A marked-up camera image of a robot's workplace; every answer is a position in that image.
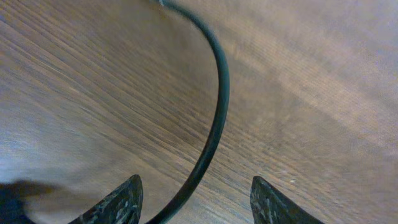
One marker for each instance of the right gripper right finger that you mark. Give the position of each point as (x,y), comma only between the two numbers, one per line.
(270,206)

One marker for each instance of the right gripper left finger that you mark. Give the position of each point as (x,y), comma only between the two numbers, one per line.
(122,206)

